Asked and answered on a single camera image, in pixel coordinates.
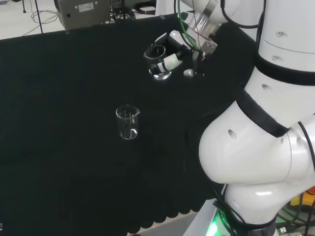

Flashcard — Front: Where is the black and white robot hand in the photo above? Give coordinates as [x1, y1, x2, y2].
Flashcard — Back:
[154, 29, 212, 78]

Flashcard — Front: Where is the clear graduated glass beaker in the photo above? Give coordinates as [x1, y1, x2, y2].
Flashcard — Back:
[143, 43, 173, 81]

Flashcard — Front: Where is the clear glass beaker with spout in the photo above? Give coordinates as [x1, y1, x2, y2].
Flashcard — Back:
[115, 104, 141, 140]

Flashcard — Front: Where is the black tripod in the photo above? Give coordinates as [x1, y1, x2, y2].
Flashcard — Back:
[110, 0, 136, 23]

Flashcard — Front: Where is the grey metal box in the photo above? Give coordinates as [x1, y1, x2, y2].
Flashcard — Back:
[53, 0, 111, 29]

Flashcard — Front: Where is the black bench cloth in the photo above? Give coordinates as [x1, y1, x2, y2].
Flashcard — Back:
[0, 13, 256, 234]

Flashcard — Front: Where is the thin dark stand pole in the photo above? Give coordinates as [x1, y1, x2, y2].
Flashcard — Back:
[34, 0, 44, 34]

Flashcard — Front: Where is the yellow stop button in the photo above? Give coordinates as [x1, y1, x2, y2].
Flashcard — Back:
[290, 189, 315, 212]

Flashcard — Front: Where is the silver wrist mount block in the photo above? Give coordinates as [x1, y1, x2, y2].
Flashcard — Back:
[195, 36, 219, 56]

